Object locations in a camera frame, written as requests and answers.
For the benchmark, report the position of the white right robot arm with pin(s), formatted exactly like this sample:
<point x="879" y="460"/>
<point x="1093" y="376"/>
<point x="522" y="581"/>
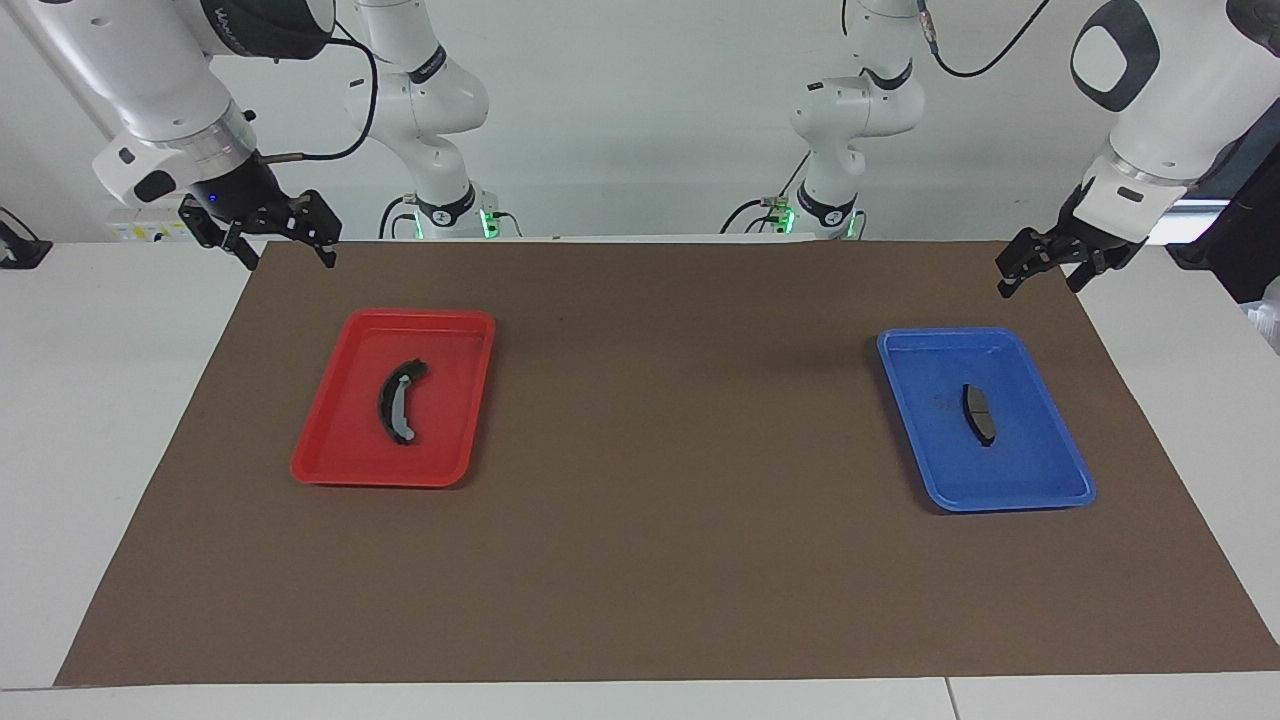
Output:
<point x="150" y="80"/>

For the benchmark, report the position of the brown table mat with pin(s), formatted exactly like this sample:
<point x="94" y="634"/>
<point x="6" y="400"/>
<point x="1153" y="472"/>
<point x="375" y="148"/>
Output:
<point x="650" y="550"/>

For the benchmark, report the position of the red plastic tray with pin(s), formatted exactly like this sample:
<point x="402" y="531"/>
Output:
<point x="340" y="440"/>

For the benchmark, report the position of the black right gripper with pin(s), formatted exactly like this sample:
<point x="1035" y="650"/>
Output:
<point x="245" y="195"/>

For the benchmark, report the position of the curved brake shoe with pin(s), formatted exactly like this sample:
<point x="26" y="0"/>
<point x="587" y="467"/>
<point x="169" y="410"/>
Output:
<point x="385" y="405"/>

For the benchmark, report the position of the dark brake pad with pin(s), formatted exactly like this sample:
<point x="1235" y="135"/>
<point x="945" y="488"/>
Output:
<point x="978" y="412"/>

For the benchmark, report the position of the black clamp mount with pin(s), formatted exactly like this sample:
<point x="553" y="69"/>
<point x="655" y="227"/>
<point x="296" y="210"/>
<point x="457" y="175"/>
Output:
<point x="20" y="250"/>

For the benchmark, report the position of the white power strip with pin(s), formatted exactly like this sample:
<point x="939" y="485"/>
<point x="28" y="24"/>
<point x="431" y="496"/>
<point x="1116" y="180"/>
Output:
<point x="140" y="230"/>

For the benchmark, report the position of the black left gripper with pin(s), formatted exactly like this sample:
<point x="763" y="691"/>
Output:
<point x="1085" y="245"/>

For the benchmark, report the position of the blue plastic tray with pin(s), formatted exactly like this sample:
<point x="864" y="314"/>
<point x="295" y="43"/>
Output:
<point x="1030" y="470"/>

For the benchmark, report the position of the black equipment stand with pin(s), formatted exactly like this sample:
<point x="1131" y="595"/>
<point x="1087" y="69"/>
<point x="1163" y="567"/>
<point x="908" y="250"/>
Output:
<point x="1250" y="230"/>

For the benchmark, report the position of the clear plastic wrap bundle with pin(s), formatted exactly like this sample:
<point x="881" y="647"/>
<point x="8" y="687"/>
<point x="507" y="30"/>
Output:
<point x="1268" y="320"/>

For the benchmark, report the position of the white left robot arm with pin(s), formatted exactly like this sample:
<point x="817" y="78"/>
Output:
<point x="1180" y="90"/>

